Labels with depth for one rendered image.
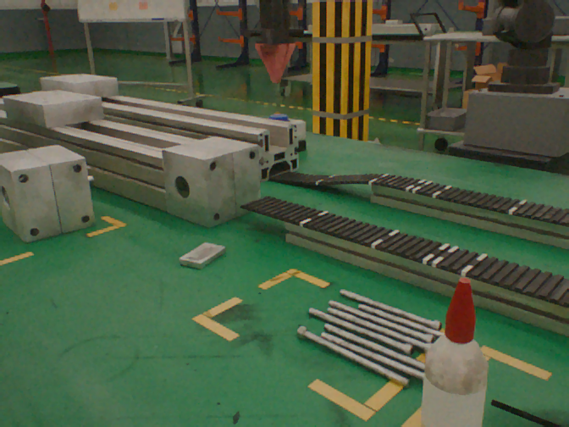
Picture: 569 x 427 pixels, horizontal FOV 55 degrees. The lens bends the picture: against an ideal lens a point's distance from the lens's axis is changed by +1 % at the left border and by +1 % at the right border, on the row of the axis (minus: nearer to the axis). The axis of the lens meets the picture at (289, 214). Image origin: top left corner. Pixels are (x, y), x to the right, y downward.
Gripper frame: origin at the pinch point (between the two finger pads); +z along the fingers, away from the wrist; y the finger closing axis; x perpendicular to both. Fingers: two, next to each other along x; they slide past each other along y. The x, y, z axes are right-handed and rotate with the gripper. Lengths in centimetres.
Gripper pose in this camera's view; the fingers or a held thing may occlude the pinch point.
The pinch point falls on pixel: (275, 78)
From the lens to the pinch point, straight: 109.1
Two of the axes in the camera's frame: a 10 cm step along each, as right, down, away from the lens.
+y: -6.8, 2.7, -6.9
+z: 0.1, 9.4, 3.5
